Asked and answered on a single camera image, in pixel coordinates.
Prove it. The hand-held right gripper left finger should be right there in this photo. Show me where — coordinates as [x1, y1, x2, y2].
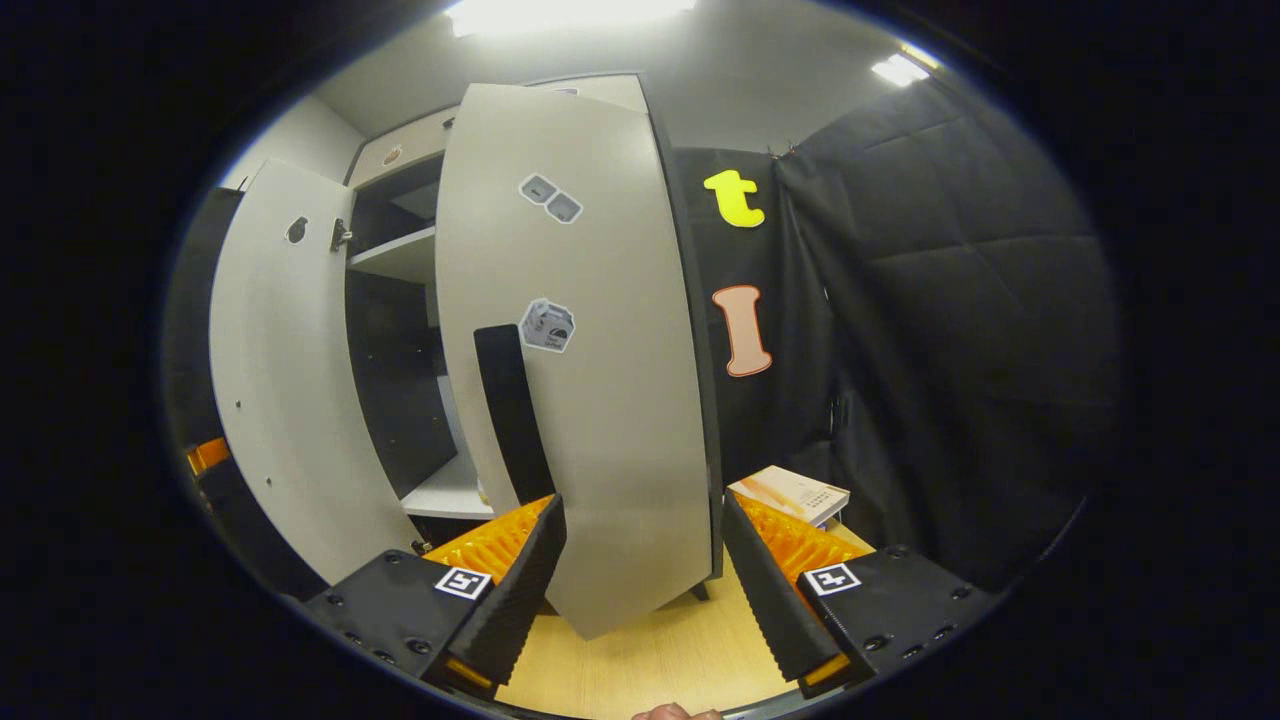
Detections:
[303, 493, 568, 701]

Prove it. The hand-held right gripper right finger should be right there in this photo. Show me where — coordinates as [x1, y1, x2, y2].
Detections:
[720, 490, 1003, 699]

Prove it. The white shoe cabinet door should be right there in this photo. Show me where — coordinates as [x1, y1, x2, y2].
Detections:
[435, 83, 717, 641]
[208, 158, 423, 587]

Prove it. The white shoe cabinet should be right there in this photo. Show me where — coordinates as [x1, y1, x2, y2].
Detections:
[345, 72, 726, 603]

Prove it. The white cabinet shelf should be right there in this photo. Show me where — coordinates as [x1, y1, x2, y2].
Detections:
[347, 225, 439, 285]

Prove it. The white flat box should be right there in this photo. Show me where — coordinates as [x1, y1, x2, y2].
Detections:
[727, 465, 852, 528]

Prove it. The ceiling light panel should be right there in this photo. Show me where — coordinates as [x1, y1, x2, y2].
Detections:
[870, 45, 942, 90]
[445, 0, 699, 40]

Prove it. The black door handle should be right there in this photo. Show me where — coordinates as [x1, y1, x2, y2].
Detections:
[473, 324, 558, 507]

